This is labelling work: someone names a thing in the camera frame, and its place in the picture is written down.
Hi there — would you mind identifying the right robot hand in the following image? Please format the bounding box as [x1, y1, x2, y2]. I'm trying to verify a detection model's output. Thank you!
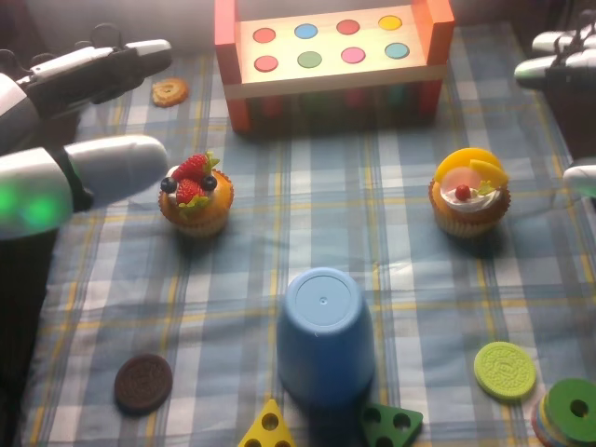
[513, 11, 596, 200]

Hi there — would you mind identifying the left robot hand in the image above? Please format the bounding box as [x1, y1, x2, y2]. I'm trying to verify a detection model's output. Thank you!
[0, 26, 174, 240]

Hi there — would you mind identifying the strawberry blueberry cupcake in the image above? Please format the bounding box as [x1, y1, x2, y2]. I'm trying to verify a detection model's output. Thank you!
[157, 151, 236, 238]

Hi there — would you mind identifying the peach slice cream cupcake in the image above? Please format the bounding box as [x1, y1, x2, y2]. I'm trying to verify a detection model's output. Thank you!
[427, 147, 511, 239]

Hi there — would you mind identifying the wooden peg hammer bench toy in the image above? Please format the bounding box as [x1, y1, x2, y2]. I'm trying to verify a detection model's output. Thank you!
[213, 0, 455, 136]

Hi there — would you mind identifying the tan round biscuit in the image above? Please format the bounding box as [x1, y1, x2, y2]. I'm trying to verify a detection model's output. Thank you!
[151, 76, 190, 109]

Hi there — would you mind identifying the blue plaid tablecloth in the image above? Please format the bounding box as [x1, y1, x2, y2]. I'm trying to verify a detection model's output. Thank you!
[20, 20, 596, 447]

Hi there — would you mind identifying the brown sandwich cookie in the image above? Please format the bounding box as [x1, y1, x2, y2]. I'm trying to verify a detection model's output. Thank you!
[114, 353, 174, 414]

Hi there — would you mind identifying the blue plastic cup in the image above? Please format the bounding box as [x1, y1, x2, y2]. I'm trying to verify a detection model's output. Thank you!
[276, 266, 376, 410]

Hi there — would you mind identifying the green sandwich cookie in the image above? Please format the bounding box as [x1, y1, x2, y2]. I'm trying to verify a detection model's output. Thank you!
[473, 341, 537, 402]

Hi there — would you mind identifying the yellow triangle block with holes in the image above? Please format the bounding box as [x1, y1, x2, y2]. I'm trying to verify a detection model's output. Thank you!
[237, 398, 298, 447]

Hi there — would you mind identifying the green triangle block with holes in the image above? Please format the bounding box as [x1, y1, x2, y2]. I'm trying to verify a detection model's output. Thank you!
[359, 402, 425, 447]

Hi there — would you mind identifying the green stacking ring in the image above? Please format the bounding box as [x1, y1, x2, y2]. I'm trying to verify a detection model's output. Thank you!
[543, 377, 596, 443]

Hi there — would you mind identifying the multicoloured stacking ring pile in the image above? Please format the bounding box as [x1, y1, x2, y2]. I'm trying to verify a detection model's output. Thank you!
[530, 395, 581, 447]

